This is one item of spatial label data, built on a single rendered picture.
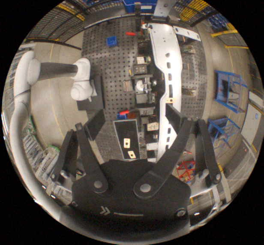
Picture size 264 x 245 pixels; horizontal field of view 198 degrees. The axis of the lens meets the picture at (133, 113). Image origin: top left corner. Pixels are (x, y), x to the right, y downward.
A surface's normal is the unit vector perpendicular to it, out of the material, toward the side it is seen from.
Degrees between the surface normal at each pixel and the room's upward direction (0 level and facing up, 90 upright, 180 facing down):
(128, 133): 0
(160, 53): 0
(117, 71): 0
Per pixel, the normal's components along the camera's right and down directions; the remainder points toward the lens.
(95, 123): 0.99, -0.09
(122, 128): -0.04, 0.38
